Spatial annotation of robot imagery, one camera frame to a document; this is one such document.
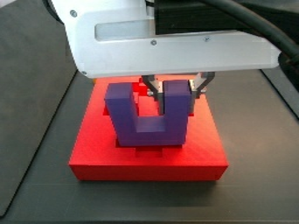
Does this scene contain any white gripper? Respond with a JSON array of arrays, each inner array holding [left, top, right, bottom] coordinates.
[[52, 0, 281, 115]]

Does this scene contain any purple U-shaped block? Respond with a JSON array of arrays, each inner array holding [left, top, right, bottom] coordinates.
[[104, 80, 191, 146]]

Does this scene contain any red board with slots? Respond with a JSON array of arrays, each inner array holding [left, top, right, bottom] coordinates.
[[70, 77, 230, 181]]

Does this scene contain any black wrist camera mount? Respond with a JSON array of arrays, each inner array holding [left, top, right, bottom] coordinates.
[[144, 0, 250, 35]]

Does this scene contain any black cable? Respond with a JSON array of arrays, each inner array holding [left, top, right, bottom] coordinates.
[[198, 0, 299, 67]]

